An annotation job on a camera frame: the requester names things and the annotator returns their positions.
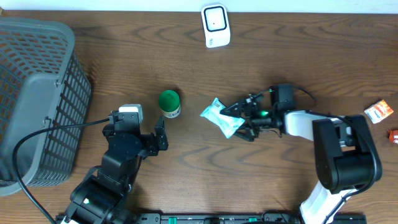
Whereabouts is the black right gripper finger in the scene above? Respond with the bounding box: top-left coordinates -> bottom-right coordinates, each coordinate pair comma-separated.
220,99 -> 248,118
234,128 -> 258,142

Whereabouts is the teal wet wipes pack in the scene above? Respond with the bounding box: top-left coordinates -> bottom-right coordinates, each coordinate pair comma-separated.
200,98 -> 245,139

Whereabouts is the green lid white jar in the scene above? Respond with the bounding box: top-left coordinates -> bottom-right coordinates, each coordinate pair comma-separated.
159,90 -> 181,118

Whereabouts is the orange tissue pack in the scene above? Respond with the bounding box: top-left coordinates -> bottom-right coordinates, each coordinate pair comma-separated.
364,100 -> 394,124

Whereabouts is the red snack package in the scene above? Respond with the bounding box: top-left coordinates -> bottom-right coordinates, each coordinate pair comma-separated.
387,129 -> 398,144

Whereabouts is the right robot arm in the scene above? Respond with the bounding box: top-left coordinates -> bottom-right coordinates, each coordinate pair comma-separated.
220,84 -> 382,223

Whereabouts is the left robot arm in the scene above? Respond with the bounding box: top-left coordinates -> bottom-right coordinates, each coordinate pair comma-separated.
55,111 -> 169,224

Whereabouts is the white barcode scanner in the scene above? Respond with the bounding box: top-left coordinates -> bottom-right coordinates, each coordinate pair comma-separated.
201,4 -> 231,49

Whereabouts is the grey plastic mesh basket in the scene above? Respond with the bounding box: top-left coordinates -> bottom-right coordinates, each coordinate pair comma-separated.
1,17 -> 91,196

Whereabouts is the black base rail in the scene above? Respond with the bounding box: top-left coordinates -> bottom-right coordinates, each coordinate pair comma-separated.
133,212 -> 368,224

